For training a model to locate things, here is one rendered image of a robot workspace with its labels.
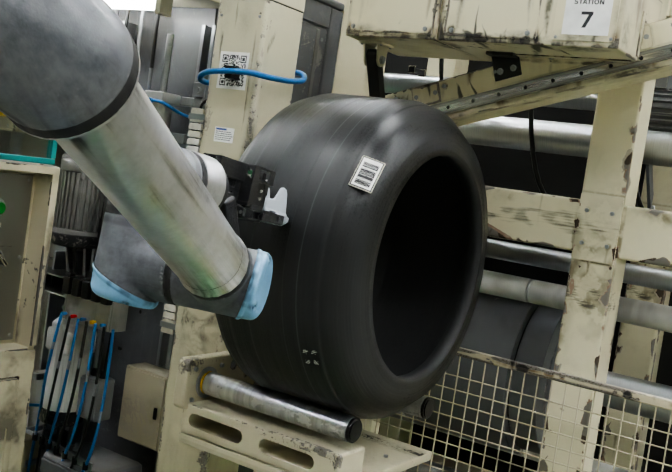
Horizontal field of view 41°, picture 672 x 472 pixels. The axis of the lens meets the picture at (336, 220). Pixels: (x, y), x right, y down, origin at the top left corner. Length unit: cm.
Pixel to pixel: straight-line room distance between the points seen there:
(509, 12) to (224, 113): 60
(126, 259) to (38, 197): 76
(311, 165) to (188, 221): 60
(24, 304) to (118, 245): 78
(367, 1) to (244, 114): 40
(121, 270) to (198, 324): 71
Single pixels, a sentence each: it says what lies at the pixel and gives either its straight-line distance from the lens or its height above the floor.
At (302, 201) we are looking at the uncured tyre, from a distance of 148.
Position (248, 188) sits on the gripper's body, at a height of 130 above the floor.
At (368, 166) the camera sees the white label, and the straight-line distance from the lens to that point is 148.
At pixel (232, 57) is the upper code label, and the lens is 187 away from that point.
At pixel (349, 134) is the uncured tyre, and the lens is 153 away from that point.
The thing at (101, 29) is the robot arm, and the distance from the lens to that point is 70.
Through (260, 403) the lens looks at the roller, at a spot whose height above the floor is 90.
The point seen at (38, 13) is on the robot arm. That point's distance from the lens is 68.
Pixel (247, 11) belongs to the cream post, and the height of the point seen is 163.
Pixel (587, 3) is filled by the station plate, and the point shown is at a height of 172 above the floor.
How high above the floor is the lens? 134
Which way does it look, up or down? 3 degrees down
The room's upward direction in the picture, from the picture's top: 8 degrees clockwise
